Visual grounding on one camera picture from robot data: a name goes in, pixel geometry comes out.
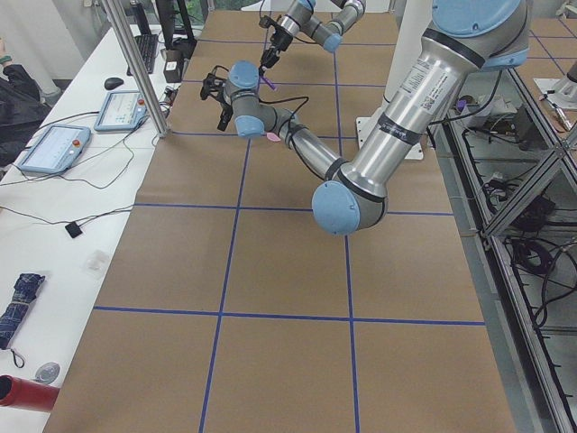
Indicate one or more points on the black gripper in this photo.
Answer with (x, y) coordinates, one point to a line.
(224, 109)
(282, 39)

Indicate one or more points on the purple highlighter pen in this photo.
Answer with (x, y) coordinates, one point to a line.
(268, 83)

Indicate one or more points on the pink mesh pen holder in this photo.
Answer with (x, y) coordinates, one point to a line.
(273, 137)

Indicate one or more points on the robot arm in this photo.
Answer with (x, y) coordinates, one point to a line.
(462, 37)
(300, 18)

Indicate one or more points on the black desktop box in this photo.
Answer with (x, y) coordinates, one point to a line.
(174, 66)

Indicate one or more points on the black monitor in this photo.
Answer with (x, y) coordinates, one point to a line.
(174, 21)

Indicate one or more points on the far teach pendant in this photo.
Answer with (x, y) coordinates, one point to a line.
(121, 111)

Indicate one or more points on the teach pendant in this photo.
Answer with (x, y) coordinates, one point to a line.
(56, 150)
(121, 111)

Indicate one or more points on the black keyboard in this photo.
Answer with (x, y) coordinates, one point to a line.
(147, 45)

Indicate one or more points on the black computer mouse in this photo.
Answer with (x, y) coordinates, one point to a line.
(113, 83)

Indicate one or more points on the near teach pendant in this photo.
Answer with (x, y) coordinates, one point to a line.
(56, 150)

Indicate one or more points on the small black box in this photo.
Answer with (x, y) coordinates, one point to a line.
(73, 229)

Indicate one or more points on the clear plastic bag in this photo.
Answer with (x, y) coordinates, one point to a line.
(96, 264)

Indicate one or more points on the seated person in black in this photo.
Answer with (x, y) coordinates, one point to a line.
(22, 111)

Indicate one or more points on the blue folded umbrella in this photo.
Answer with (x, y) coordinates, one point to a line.
(26, 288)

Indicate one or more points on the grey round lid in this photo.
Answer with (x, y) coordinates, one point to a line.
(47, 373)

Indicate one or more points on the red cylinder bottle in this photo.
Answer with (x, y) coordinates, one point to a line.
(27, 395)

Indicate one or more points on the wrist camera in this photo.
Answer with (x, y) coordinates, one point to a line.
(213, 85)
(266, 22)

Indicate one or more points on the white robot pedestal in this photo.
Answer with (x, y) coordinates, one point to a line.
(412, 18)

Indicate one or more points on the aluminium frame post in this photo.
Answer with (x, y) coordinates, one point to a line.
(117, 18)

